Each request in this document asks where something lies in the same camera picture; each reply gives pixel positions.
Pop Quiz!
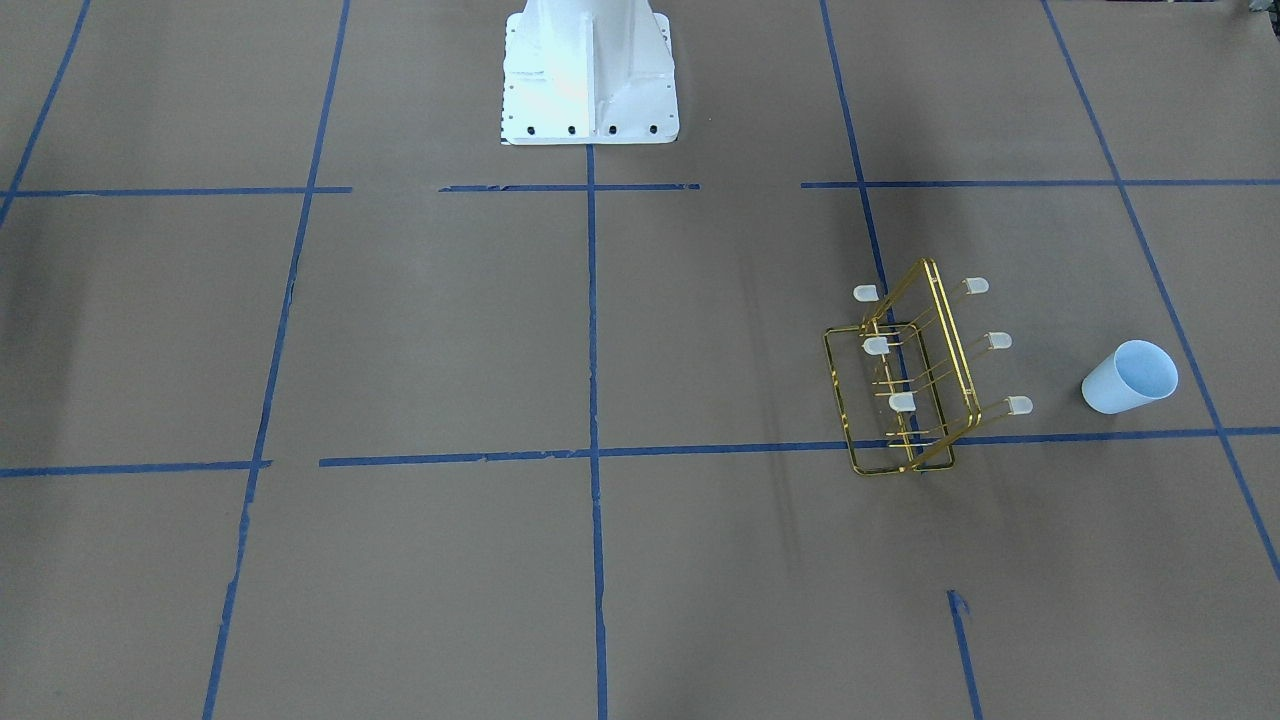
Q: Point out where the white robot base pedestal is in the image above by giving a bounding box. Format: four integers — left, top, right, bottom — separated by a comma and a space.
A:
500, 1, 681, 146

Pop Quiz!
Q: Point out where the gold wire cup holder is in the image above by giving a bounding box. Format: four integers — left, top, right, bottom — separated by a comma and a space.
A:
820, 258, 1036, 477

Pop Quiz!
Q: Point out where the light blue plastic cup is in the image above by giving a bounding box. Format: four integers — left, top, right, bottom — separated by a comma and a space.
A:
1080, 340, 1180, 415

